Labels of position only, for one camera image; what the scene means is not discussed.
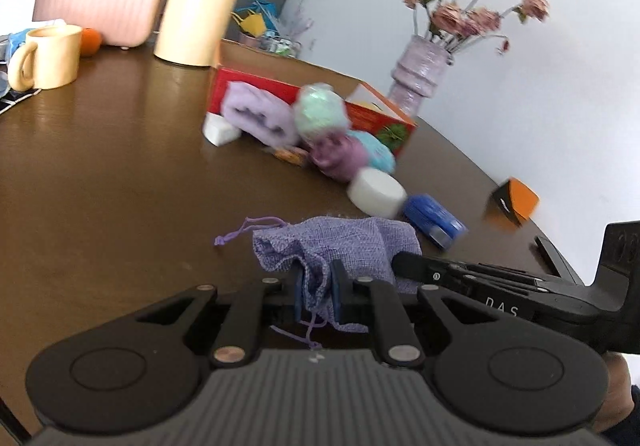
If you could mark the orange fruit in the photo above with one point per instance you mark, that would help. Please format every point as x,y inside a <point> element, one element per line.
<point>91,41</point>

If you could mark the white rectangular sponge block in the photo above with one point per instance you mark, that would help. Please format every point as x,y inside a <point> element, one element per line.
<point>218,129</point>

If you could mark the yellow ceramic mug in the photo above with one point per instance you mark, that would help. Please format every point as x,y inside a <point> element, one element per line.
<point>52,58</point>

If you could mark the purple bath pouf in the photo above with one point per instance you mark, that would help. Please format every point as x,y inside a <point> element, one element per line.
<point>340,156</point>

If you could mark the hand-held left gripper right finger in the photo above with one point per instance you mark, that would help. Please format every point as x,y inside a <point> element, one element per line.
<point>341,293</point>

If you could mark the small orange snack wrapper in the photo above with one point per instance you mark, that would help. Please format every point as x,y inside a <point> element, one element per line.
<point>290,155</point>

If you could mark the lavender towel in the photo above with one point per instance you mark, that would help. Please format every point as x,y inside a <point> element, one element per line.
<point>255,113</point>

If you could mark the person's right hand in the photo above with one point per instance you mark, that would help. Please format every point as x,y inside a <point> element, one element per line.
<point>619,391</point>

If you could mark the purple woven sachet bag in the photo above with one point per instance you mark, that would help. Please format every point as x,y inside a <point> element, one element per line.
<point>360,246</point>

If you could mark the red orange cardboard box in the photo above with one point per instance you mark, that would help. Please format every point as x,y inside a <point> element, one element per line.
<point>385,125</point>

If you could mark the lavender ribbed vase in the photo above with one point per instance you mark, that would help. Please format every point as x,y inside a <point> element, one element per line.
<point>417,70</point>

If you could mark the pile of colourful toys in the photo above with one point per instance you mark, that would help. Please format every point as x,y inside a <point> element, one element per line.
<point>255,20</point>

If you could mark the light blue bath pouf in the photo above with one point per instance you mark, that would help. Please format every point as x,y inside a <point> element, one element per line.
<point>379,153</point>

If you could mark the orange and black small box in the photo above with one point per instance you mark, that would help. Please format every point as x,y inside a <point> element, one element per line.
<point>521,198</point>

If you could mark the dark striped flat object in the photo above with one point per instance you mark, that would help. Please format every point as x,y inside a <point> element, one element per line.
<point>15,100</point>

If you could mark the green bath pouf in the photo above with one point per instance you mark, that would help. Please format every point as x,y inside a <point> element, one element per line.
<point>320,110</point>

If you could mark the small printed box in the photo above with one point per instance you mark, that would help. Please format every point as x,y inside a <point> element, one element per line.
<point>15,38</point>

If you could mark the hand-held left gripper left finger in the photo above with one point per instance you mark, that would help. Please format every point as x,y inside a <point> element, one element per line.
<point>298,293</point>

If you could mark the blue plastic packet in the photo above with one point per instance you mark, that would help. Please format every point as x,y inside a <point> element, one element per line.
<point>431,216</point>

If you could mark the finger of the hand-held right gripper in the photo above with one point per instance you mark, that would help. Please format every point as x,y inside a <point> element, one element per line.
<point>450,273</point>
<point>560,261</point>

